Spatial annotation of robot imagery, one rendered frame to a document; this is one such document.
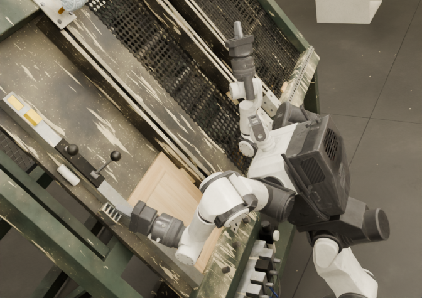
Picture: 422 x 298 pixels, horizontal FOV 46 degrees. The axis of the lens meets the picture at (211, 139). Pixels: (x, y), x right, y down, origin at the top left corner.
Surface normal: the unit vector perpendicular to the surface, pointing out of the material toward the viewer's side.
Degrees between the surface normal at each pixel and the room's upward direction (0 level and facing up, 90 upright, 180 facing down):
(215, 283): 57
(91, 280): 90
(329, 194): 90
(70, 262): 90
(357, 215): 22
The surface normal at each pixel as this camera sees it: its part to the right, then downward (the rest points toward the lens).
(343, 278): -0.35, 0.59
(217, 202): -0.40, -0.14
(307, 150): -0.53, -0.76
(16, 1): 0.67, -0.38
